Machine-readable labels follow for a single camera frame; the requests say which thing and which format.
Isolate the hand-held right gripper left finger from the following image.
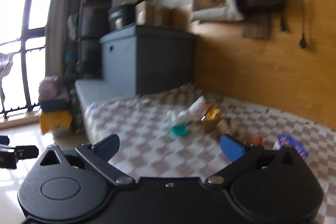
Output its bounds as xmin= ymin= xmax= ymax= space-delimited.
xmin=39 ymin=134 xmax=136 ymax=187

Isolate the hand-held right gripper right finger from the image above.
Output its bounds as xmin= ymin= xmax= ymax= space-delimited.
xmin=205 ymin=134 xmax=305 ymax=186

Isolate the red snack packet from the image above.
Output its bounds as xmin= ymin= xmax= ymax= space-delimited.
xmin=244 ymin=136 xmax=264 ymax=147

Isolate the golden yellow wrapper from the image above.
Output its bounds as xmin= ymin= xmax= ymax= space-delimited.
xmin=201 ymin=105 xmax=222 ymax=122

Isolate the crushed clear bottle teal lid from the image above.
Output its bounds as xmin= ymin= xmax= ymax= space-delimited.
xmin=168 ymin=110 xmax=193 ymax=138

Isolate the purple snack bag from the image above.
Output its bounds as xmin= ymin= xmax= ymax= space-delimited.
xmin=273 ymin=134 xmax=309 ymax=159

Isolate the checked brown white cloth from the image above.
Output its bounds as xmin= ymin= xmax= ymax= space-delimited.
xmin=83 ymin=88 xmax=336 ymax=224

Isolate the yellow cloth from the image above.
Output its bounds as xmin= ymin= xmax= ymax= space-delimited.
xmin=39 ymin=110 xmax=73 ymax=134

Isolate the dark grey bin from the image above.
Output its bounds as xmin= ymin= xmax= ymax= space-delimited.
xmin=39 ymin=99 xmax=71 ymax=112

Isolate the grey bench cushion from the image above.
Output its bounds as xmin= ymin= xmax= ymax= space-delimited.
xmin=75 ymin=79 xmax=137 ymax=109

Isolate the pink bag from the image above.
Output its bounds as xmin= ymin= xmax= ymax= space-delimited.
xmin=39 ymin=76 xmax=69 ymax=103

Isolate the wooden back panel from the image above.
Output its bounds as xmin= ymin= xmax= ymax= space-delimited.
xmin=189 ymin=0 xmax=336 ymax=132

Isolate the grey fabric storage box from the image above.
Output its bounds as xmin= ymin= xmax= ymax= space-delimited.
xmin=99 ymin=25 xmax=196 ymax=95

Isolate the black metal shelf rack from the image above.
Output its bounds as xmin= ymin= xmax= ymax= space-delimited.
xmin=63 ymin=11 xmax=82 ymax=78

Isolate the black drawer tower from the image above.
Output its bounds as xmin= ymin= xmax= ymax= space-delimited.
xmin=80 ymin=0 xmax=118 ymax=80

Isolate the brown fringed cloth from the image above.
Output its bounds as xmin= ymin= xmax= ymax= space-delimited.
xmin=241 ymin=13 xmax=271 ymax=39

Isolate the black box with flower print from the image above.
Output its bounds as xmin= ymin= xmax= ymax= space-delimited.
xmin=108 ymin=4 xmax=137 ymax=32

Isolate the grey brown curtain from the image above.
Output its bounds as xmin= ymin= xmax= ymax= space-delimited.
xmin=46 ymin=0 xmax=88 ymax=80

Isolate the brown cardboard box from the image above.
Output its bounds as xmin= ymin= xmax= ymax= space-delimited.
xmin=135 ymin=0 xmax=172 ymax=26

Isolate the black window frame with railing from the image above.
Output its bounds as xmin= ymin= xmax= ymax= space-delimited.
xmin=0 ymin=0 xmax=63 ymax=120

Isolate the long black hanging cable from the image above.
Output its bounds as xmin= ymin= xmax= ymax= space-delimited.
xmin=291 ymin=0 xmax=308 ymax=49

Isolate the short black hanging cable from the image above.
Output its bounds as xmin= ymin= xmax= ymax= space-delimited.
xmin=277 ymin=0 xmax=287 ymax=31

